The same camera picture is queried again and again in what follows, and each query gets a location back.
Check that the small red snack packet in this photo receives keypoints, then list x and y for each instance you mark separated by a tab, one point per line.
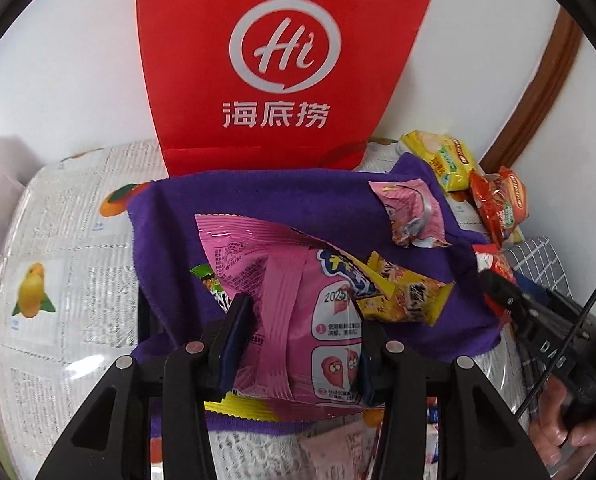
495	262

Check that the green snack packet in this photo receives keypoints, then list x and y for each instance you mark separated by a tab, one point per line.
208	280

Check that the pale pink packet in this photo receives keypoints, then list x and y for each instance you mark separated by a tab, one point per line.
338	450

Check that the small pink snack packet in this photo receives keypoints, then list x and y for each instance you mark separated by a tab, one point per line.
407	205

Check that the fruit print tablecloth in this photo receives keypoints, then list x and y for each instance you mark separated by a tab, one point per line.
78	310

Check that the yellow striped packet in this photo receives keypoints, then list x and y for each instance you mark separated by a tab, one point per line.
238	406

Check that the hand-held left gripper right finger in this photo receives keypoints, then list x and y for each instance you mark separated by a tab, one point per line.
367	385

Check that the brown wooden door frame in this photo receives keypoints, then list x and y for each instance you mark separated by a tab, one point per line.
547	75

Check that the small yellow snack packet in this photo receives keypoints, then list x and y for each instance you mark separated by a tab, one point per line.
407	300

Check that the large pink snack bag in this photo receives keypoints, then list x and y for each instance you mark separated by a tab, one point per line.
288	310

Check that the grey checked cloth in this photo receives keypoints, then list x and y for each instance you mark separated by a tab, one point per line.
542	260

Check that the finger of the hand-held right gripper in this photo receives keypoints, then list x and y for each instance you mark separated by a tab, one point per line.
507	295

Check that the person's right hand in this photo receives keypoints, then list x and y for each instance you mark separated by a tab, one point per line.
552	425

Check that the red paper bag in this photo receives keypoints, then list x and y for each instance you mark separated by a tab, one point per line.
188	60

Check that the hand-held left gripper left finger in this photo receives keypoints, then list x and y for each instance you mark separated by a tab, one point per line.
230	355

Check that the purple towel cloth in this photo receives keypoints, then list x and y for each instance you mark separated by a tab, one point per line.
178	220

